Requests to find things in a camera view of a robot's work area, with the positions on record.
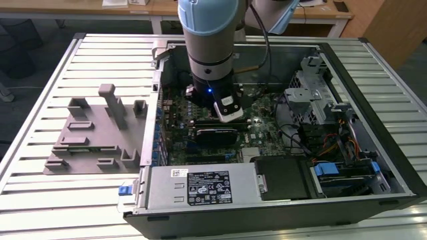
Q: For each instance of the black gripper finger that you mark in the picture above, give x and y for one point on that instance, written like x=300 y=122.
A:
x=241 y=90
x=190 y=92

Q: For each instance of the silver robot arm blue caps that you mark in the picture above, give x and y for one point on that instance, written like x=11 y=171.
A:
x=210 y=55

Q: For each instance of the black RAM slot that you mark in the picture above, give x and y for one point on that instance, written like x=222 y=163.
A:
x=204 y=121
x=221 y=126
x=244 y=128

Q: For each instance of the metal drive cage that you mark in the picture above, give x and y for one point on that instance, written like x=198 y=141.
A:
x=301 y=97

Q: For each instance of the small black graphics card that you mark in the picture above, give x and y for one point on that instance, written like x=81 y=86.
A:
x=217 y=136

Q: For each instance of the green motherboard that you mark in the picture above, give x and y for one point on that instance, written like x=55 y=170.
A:
x=268 y=147

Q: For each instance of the small silver heatsink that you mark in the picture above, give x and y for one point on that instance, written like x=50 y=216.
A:
x=252 y=152

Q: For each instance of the black expansion slot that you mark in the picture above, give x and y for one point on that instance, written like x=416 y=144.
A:
x=204 y=158

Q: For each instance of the black plastic shroud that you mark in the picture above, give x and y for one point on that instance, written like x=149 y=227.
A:
x=284 y=177

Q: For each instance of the wooden desk white legs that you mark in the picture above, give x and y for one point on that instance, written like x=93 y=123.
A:
x=317 y=13

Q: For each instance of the green RAM stick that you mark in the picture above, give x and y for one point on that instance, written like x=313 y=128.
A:
x=83 y=149

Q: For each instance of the white paper box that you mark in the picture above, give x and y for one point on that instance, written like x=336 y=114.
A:
x=116 y=3
x=138 y=2

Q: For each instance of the grey power supply unit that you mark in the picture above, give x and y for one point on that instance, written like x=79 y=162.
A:
x=161 y=190

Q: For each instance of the hard disk in blue carrier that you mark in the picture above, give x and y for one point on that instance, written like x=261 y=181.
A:
x=325 y=170

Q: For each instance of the grey parts rack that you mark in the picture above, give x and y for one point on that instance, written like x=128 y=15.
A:
x=87 y=162

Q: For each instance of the blue case latch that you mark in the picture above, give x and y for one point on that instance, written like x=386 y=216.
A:
x=125 y=190

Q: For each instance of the small black device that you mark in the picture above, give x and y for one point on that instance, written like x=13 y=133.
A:
x=342 y=6

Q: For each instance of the blue plastic clip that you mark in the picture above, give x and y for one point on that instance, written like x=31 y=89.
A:
x=376 y=167

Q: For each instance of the wooden cabinet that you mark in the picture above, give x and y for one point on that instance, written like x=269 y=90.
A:
x=394 y=30

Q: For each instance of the black mesh waste bin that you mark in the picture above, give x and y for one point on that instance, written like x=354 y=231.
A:
x=21 y=50

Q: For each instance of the black open PC case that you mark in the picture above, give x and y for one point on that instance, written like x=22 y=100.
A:
x=234 y=225

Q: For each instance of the grey metal leg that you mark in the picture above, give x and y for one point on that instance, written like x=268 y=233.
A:
x=7 y=95

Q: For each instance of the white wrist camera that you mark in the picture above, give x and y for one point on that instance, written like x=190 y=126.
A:
x=230 y=116

